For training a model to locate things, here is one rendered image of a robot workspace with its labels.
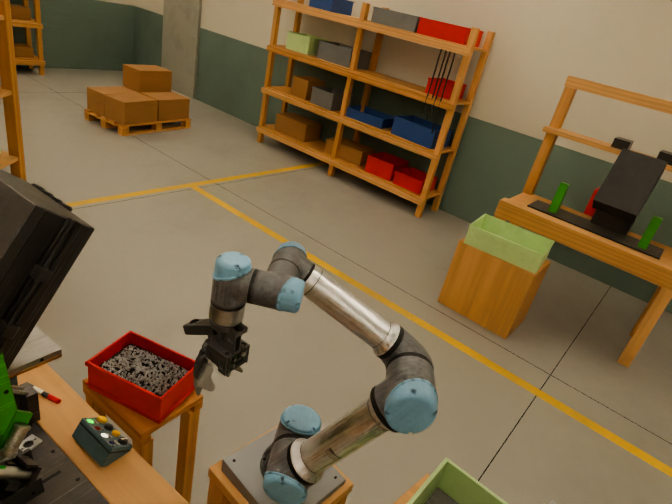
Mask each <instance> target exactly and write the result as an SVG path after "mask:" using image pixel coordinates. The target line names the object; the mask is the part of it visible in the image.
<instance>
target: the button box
mask: <svg viewBox="0 0 672 504"><path fill-rule="evenodd" d="M97 418H98V417H97ZM97 418H82V419H81V421H80V422H79V424H78V426H77V428H76V429H75V431H74V433H73V434H72V437H73V438H74V439H75V440H76V441H77V442H78V443H79V444H80V445H81V446H82V447H83V448H84V450H85V451H86V452H87V453H88V454H89V455H90V456H91V457H92V458H93V459H94V460H95V461H96V462H97V463H98V464H99V465H100V467H106V466H108V465H110V464H111V463H113V462H114V461H116V460H117V459H119V458H120V457H122V456H123V455H125V454H127V453H128V452H129V451H131V449H132V445H131V444H130V443H129V442H127V444H123V443H120V442H119V440H118V439H119V438H120V437H123V436H122V435H121V434H120V436H119V437H117V436H114V435H112V431H113V430H116V429H115V428H114V427H113V429H111V430H110V429H107V428H105V424H106V423H109V422H108V421H107V422H106V423H101V422H99V421H98V420H97ZM87 419H91V420H93V421H94V423H90V422H88V421H87ZM94 426H98V427H100V428H101V430H96V429H95V428H94ZM102 433H105V434H107V435H108V437H103V436H102V435H101V434H102ZM108 441H114V442H115V445H112V444H110V443H109V442H108Z"/></svg>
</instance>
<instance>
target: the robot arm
mask: <svg viewBox="0 0 672 504"><path fill-rule="evenodd" d="M212 278H213V280H212V290H211V299H210V307H209V319H193V320H191V321H190V322H189V323H187V324H185V325H183V329H184V332H185V334H186V335H208V338H207V339H205V341H204V343H203V345H202V348H201V349H200V351H199V354H198V356H197V358H196V360H195V363H194V369H193V376H194V388H195V392H196V394H197V395H198V396H199V395H200V393H201V390H202V388H203V389H205V390H208V391H210V392H212V391H214V389H215V383H214V381H213V379H212V373H213V365H212V364H211V363H208V359H209V360H211V362H213V363H214V364H215V365H216V366H217V367H218V371H219V372H220V373H221V374H223V375H224V376H227V377H229V376H230V373H231V371H233V370H236V371H239V372H241V373H242V372H243V369H242V367H241V365H242V364H244V363H245V362H246V363H247V361H248V355H249V349H250V344H248V343H247V342H245V341H244V340H242V339H241V337H242V335H243V334H244V333H246V332H247V330H248V327H247V326H246V325H244V324H243V323H242V320H243V316H244V309H245V304H246V303H250V304H254V305H258V306H262V307H267V308H271V309H275V310H277V311H280V312H282V311H285V312H290V313H296V312H298V311H299V309H300V307H301V303H302V299H303V295H304V296H305V297H306V298H308V299H309V300H310V301H312V302H313V303H314V304H315V305H317V306H318V307H319V308H321V309H322V310H323V311H325V312H326V313H327V314H329V315H330V316H331V317H333V318H334V319H335V320H337V321H338V322H339V323H341V324H342V325H343V326H344V327H346V328H347V329H348V330H350V331H351V332H352V333H354V334H355V335H356V336H358V337H359V338H360V339H362V340H363V341H364V342H366V343H367V344H368V345H370V346H371V347H372V348H373V353H374V354H375V355H376V356H377V357H379V358H380V359H381V360H382V362H383V363H384V365H385V367H386V378H385V380H383V381H382V382H380V383H379V384H378V385H376V386H375V387H373V388H372V389H371V390H370V393H369V399H367V400H366V401H364V402H363V403H361V404H360V405H358V406H357V407H355V408H354V409H352V410H351V411H349V412H348V413H346V414H345V415H343V416H342V417H340V418H339V419H337V420H336V421H334V422H333V423H331V424H330V425H328V426H327V427H325V428H324V429H322V430H321V419H320V416H319V415H318V414H317V413H316V412H315V411H314V410H313V409H312V408H310V407H308V406H305V405H298V404H296V405H292V406H288V407H287V408H286V409H285V410H284V411H283V413H282V415H281V416H280V422H279V425H278V428H277V431H276V434H275V437H274V440H273V442H272V444H271V445H270V446H269V447H268V448H267V449H266V450H265V451H264V453H263V455H262V458H261V462H260V470H261V474H262V476H263V478H264V481H263V489H264V491H265V493H266V494H267V496H268V497H270V498H271V499H272V500H274V501H276V502H278V503H280V504H301V503H303V502H304V501H305V499H306V497H307V495H308V488H309V487H310V486H312V485H314V484H315V483H317V482H318V481H320V480H321V478H322V477H323V474H324V470H326V469H327V468H329V467H331V466H332V465H334V464H335V463H337V462H339V461H340V460H342V459H344V458H345V457H347V456H348V455H350V454H352V453H353V452H355V451H356V450H358V449H360V448H361V447H363V446H365V445H366V444H368V443H369V442H371V441H373V440H374V439H376V438H377V437H379V436H381V435H382V434H384V433H386V432H387V431H390V432H393V433H403V434H408V433H409V432H412V434H415V433H419V432H421V431H423V430H425V429H427V428H428V427H429V426H430V425H431V424H432V423H433V422H434V420H435V418H436V415H437V411H438V394H437V391H436V384H435V376H434V365H433V362H432V359H431V357H430V355H429V354H428V352H427V351H426V349H425V348H424V347H423V346H422V345H421V344H420V343H419V342H418V341H417V340H416V339H415V338H414V337H413V336H412V335H411V334H410V333H409V332H407V331H406V330H405V329H404V328H402V327H401V326H400V325H399V324H397V323H392V324H391V323H389V322H388V321H387V320H386V319H384V318H383V317H382V316H380V315H379V314H378V313H377V312H375V311H374V310H373V309H371V308H370V307H369V306H368V305H366V304H365V303H364V302H362V301H361V300H360V299H359V298H357V297H356V296H355V295H353V294H352V293H351V292H350V291H348V290H347V289H346V288H345V287H343V286H342V285H341V284H339V283H338V282H337V281H336V280H334V279H333V278H332V277H330V276H329V275H328V274H327V273H325V272H324V271H323V270H321V269H320V268H319V267H318V266H316V265H315V264H314V263H312V262H311V261H310V260H308V259H307V254H306V251H305V249H304V247H303V246H302V245H301V244H299V243H297V242H294V241H288V242H285V243H283V244H281V245H280V246H279V247H278V249H277V251H276V252H275V253H274V255H273V258H272V261H271V263H270V265H269V267H268V269H267V271H264V270H260V269H256V268H252V265H251V260H250V258H249V257H248V256H247V255H244V254H243V253H240V252H233V251H231V252H225V253H222V254H220V255H219V256H218V257H217V258H216V260H215V266H214V272H213V274H212ZM246 354H247V355H246ZM207 358H208V359H207ZM320 430H321V431H320Z"/></svg>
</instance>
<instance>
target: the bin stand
mask: <svg viewBox="0 0 672 504"><path fill-rule="evenodd" d="M86 382H88V377H87V378H85V379H83V392H84V393H85V397H86V403H87V404H88V405H89V406H90V407H91V408H92V409H93V410H94V411H96V412H97V413H98V414H99V415H100V416H104V417H106V415H107V416H108V417H109V418H110V419H111V420H112V421H113V422H115V423H116V424H117V425H118V426H119V427H120V428H121V429H122V430H123V431H124V432H125V433H126V434H127V435H128V436H129V437H130V438H131V439H132V448H133V449H134V450H135V451H136V452H137V453H138V454H139V455H140V456H141V457H142V458H143V459H144V460H145V461H146V462H147V463H148V464H149V465H150V466H152V460H153V437H152V436H151V433H153V432H154V431H156V430H158V429H159V428H161V427H162V426H164V425H165V424H167V423H168V422H170V421H172V420H173V419H175V418H176V417H178V416H179V415H181V417H180V430H179V442H178V455H177V467H176V480H175V490H176V491H177V492H178V493H179V494H180V495H181V496H182V497H183V498H184V499H185V500H186V501H187V502H188V503H189V504H190V501H191V491H192V482H193V472H194V462H195V453H196V443H197V434H198V424H199V415H200V409H201V408H202V406H203V397H204V396H203V395H202V394H201V393H200V395H199V396H198V395H197V394H196V392H195V390H194V391H193V392H192V393H191V394H190V395H189V396H188V397H187V398H186V399H185V400H184V401H183V402H182V403H181V404H180V405H179V406H178V407H177V408H176V409H175V410H174V411H173V412H172V413H171V414H170V415H169V416H168V417H167V418H166V419H165V420H164V421H163V422H162V423H161V424H158V423H156V422H154V421H152V420H150V419H148V418H146V417H144V416H142V415H140V414H138V413H137V412H135V411H133V410H131V409H129V408H127V407H125V406H123V405H121V404H119V403H117V402H115V401H113V400H111V399H109V398H107V397H105V396H103V395H101V394H99V393H97V392H95V391H93V390H91V389H89V387H88V385H86Z"/></svg>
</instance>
